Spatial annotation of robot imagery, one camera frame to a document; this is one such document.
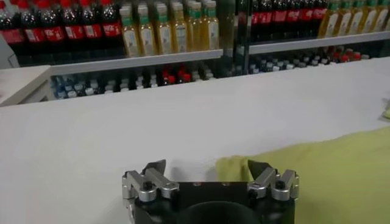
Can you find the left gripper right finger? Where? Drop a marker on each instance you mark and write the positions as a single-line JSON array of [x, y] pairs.
[[265, 179]]

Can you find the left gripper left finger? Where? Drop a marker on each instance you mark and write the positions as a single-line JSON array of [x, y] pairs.
[[152, 179]]

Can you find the light green T-shirt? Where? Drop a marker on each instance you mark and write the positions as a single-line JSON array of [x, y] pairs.
[[320, 176]]

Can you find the white beverage display shelf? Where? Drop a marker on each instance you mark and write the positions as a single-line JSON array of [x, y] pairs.
[[274, 48], [91, 65]]

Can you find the white side table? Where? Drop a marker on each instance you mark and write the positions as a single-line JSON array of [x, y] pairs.
[[21, 82]]

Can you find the black cabinet post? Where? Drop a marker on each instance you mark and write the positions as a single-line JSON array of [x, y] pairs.
[[237, 30]]

